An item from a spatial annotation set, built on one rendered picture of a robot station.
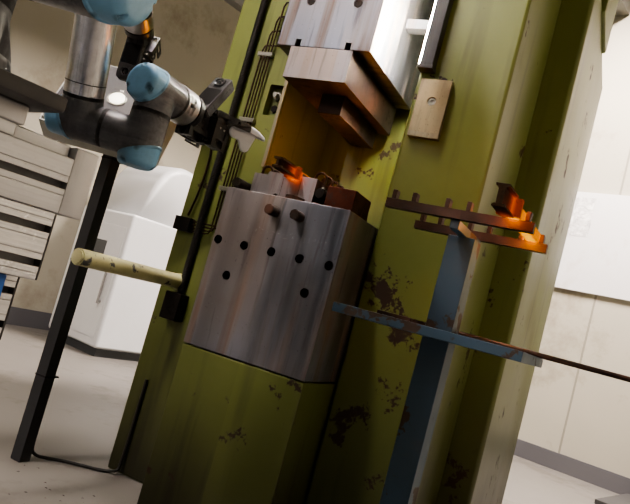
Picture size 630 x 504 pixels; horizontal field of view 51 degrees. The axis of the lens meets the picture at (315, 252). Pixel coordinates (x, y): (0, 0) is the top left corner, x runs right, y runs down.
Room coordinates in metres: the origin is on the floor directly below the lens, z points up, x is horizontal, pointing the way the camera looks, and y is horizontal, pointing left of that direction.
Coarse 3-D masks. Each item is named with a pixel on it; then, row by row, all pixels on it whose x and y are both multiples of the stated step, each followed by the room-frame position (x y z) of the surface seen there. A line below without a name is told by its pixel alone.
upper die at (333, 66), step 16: (304, 48) 1.82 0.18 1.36; (320, 48) 1.80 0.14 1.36; (288, 64) 1.84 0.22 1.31; (304, 64) 1.82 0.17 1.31; (320, 64) 1.79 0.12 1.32; (336, 64) 1.77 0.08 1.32; (352, 64) 1.77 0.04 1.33; (288, 80) 1.86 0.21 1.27; (304, 80) 1.82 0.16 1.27; (320, 80) 1.79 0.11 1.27; (336, 80) 1.77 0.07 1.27; (352, 80) 1.79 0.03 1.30; (368, 80) 1.89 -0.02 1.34; (304, 96) 1.97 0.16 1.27; (320, 96) 1.93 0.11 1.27; (352, 96) 1.85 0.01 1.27; (368, 96) 1.91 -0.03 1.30; (384, 96) 2.02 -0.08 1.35; (368, 112) 1.95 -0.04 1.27; (384, 112) 2.05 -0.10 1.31; (384, 128) 2.08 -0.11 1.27
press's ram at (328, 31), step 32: (320, 0) 1.82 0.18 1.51; (352, 0) 1.77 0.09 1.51; (384, 0) 1.74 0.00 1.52; (416, 0) 1.93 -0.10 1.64; (288, 32) 1.85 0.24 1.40; (320, 32) 1.81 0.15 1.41; (352, 32) 1.76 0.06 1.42; (384, 32) 1.79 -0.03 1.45; (416, 32) 1.91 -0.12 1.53; (384, 64) 1.84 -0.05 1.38; (416, 64) 2.06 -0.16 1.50
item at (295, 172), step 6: (276, 156) 1.70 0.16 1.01; (276, 162) 1.70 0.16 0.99; (282, 162) 1.71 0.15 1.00; (288, 162) 1.72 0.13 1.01; (276, 168) 1.71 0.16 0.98; (282, 168) 1.70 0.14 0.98; (288, 168) 1.74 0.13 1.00; (294, 168) 1.77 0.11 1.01; (300, 168) 1.77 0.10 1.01; (288, 174) 1.75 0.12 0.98; (294, 174) 1.77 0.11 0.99; (300, 174) 1.77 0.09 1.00
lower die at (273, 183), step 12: (264, 180) 1.82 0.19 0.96; (276, 180) 1.81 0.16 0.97; (288, 180) 1.79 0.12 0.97; (300, 180) 1.78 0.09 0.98; (312, 180) 1.76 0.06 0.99; (264, 192) 1.82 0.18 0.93; (276, 192) 1.80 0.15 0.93; (288, 192) 1.79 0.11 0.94; (300, 192) 1.77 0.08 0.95; (312, 192) 1.76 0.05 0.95
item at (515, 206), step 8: (504, 184) 1.16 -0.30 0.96; (504, 192) 1.16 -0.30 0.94; (512, 192) 1.19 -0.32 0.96; (496, 200) 1.16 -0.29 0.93; (504, 200) 1.17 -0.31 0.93; (512, 200) 1.22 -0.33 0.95; (520, 200) 1.22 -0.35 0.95; (496, 208) 1.18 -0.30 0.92; (504, 208) 1.16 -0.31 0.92; (512, 208) 1.23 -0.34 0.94; (520, 208) 1.22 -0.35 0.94; (504, 216) 1.23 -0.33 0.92; (512, 216) 1.21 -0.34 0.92; (520, 216) 1.23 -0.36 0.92; (520, 232) 1.40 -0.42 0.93; (536, 232) 1.42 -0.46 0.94; (528, 240) 1.46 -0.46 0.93; (536, 240) 1.44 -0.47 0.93
